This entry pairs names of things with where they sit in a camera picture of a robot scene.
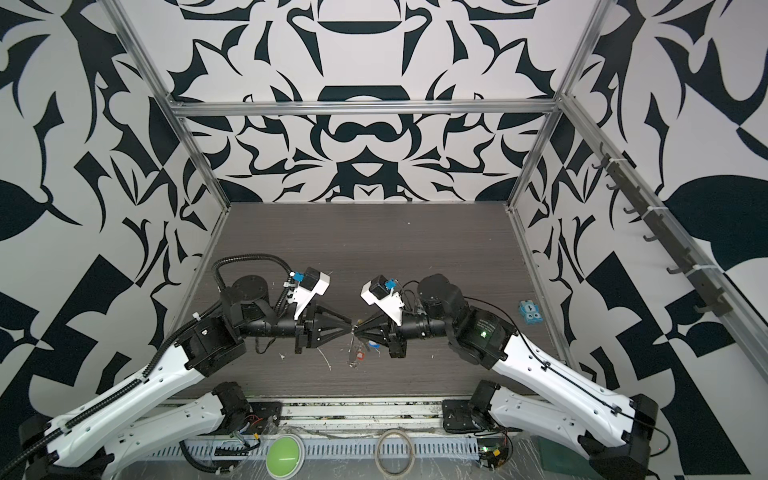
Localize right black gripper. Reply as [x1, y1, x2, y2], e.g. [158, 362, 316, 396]
[356, 307, 460, 358]

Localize metal keyring with yellow tag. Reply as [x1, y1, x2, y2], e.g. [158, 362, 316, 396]
[348, 320, 370, 368]

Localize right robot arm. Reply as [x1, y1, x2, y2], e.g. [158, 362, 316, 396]
[353, 274, 659, 479]

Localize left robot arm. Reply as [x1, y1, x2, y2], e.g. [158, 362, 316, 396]
[1, 253, 352, 479]

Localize green round button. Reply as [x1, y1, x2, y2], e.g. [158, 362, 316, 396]
[265, 434, 306, 480]

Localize light blue toy block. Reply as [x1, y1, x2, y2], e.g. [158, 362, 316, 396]
[519, 300, 543, 325]

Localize dark green cloth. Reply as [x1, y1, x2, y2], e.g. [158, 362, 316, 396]
[535, 437, 594, 478]

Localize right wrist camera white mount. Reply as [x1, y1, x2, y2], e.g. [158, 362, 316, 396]
[360, 275, 404, 326]

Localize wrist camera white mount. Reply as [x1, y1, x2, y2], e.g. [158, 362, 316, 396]
[360, 275, 404, 326]
[287, 267, 331, 320]

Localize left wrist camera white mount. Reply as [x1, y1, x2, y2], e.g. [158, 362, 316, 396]
[287, 267, 331, 320]

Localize aluminium front rail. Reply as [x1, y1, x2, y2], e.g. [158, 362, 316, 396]
[104, 392, 619, 442]

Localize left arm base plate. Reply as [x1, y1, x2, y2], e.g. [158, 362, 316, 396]
[240, 401, 283, 436]

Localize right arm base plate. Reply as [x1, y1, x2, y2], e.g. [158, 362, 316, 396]
[441, 399, 482, 434]

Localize white slotted cable duct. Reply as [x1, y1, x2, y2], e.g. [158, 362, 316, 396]
[119, 436, 481, 462]

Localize tape roll ring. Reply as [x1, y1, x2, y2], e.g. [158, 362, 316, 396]
[374, 428, 416, 479]

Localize aluminium frame crossbar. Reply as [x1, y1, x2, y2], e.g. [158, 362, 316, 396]
[170, 99, 556, 118]

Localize black wall hook rack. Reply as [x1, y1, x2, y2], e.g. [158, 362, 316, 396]
[594, 146, 733, 317]

